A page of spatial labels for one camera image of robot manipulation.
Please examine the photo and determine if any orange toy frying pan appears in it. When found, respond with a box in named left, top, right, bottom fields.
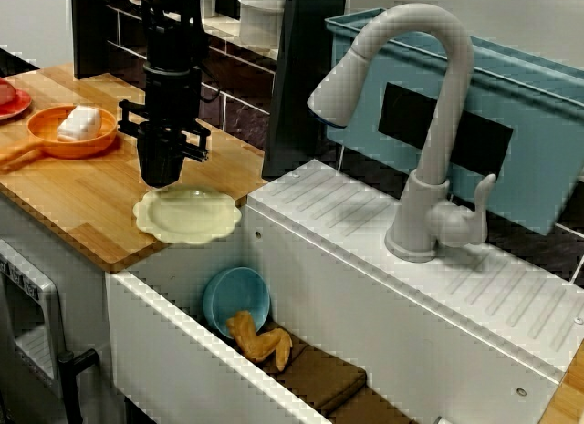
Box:
left=0, top=104, right=119, bottom=173

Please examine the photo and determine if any black cabinet handle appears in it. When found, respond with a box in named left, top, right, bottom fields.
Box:
left=57, top=348, right=99, bottom=424

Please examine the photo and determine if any red round toy food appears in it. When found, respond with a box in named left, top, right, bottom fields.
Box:
left=0, top=77, right=17, bottom=107

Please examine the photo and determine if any red plate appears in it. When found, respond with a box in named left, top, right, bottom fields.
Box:
left=0, top=87, right=33, bottom=122

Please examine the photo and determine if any short wooden countertop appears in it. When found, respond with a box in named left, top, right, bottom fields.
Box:
left=540, top=346, right=584, bottom=424

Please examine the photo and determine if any white toy sink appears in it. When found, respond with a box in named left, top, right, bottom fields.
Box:
left=105, top=159, right=584, bottom=424

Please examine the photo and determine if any light blue bowl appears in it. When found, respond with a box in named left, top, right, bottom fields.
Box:
left=202, top=266, right=272, bottom=340

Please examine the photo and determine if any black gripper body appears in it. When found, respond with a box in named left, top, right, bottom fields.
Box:
left=118, top=67, right=212, bottom=164

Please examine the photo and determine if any cream scalloped plate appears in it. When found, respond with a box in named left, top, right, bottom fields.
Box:
left=132, top=185, right=243, bottom=246

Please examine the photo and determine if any grey toy dishwasher front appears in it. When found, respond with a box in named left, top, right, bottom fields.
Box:
left=0, top=239, right=69, bottom=424

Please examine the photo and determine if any long wooden countertop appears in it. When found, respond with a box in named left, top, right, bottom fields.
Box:
left=0, top=62, right=269, bottom=274

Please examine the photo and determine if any black upright post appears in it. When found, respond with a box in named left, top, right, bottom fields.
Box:
left=262, top=0, right=352, bottom=181

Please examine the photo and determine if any teal plastic bin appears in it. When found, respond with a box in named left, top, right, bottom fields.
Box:
left=324, top=7, right=584, bottom=237

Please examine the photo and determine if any white toy kitchen cabinet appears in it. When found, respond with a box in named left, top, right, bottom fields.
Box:
left=0, top=191, right=110, bottom=424

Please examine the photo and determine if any grey toy faucet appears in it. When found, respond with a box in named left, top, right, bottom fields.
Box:
left=307, top=3, right=498, bottom=264

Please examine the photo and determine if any brown toy chicken piece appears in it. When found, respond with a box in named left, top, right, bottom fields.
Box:
left=226, top=310, right=294, bottom=371

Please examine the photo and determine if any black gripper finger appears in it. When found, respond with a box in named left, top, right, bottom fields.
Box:
left=162, top=130, right=186, bottom=189
left=138, top=130, right=163, bottom=189

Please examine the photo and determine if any plain white jar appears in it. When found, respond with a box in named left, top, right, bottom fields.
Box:
left=237, top=0, right=288, bottom=49

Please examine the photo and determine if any brown sponge mat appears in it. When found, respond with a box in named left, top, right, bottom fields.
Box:
left=262, top=321, right=416, bottom=424

